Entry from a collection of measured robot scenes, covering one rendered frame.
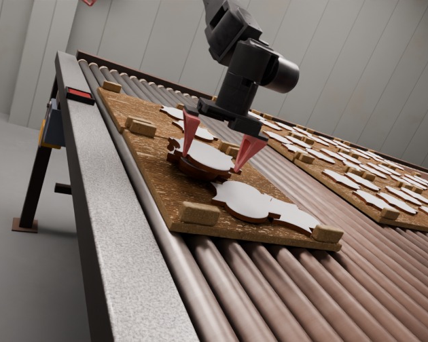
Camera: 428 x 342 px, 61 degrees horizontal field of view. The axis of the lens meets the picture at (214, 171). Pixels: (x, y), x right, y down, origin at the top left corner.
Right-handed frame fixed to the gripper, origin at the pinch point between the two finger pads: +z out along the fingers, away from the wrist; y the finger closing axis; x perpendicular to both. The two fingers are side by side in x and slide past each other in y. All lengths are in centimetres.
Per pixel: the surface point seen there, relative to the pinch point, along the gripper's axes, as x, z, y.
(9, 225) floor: 123, 98, -51
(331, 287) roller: -17.5, 9.2, 19.8
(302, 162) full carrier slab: 56, 7, 50
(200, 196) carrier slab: -1.3, 6.7, 0.0
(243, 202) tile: -2.6, 5.2, 7.5
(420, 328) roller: -23.7, 9.1, 31.9
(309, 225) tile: -3.5, 6.0, 21.4
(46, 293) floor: 78, 99, -23
